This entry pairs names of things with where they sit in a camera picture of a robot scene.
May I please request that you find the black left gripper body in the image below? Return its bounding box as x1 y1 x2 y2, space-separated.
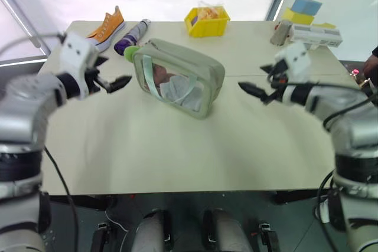
84 62 112 96

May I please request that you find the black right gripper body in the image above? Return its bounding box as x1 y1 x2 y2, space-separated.
262 60 289 106

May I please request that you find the clear sage toiletry pouch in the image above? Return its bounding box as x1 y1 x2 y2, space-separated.
131 38 226 120

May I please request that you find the small green round object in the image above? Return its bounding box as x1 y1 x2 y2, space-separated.
123 45 140 61

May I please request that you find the orange canvas sneaker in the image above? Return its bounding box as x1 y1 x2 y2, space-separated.
86 5 126 53

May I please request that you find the grey cylindrical can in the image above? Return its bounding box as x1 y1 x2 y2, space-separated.
269 19 294 47

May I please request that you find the yellow sponge block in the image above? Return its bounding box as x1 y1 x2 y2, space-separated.
281 6 315 26

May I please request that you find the white printed carton box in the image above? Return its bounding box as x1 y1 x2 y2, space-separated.
286 23 344 51

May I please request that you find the flat yellow piece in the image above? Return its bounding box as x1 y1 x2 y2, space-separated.
312 22 337 30

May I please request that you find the yellow plastic parts bin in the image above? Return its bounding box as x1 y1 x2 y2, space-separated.
184 6 232 39

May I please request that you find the blue sponge block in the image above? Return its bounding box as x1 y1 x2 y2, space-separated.
290 0 323 17

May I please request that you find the clear bag of snacks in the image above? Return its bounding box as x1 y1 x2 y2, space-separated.
195 0 226 22

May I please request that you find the person in dark clothes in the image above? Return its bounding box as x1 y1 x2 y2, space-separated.
362 44 378 87

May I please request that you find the grey rounded robot thigh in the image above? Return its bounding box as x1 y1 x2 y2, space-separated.
203 208 254 252
131 209 172 252

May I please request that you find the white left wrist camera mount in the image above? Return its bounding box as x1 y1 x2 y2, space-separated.
60 32 99 71

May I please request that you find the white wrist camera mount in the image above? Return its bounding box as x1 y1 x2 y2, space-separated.
274 41 312 79
60 32 99 71

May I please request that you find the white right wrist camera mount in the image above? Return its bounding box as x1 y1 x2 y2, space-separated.
274 41 312 79

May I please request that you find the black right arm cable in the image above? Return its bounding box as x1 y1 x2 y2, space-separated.
285 80 373 132

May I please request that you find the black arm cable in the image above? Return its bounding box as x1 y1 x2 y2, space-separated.
285 80 373 132
43 145 80 252

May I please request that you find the grey left wrist cable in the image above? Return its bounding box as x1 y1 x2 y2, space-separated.
0 31 66 57

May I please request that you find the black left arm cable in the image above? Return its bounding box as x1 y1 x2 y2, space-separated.
43 145 80 252

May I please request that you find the black table frame bracket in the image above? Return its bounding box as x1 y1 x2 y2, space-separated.
48 194 116 211
275 189 321 205

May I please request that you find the black buckled foot strap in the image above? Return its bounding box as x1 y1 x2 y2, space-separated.
257 221 281 252
90 221 112 252

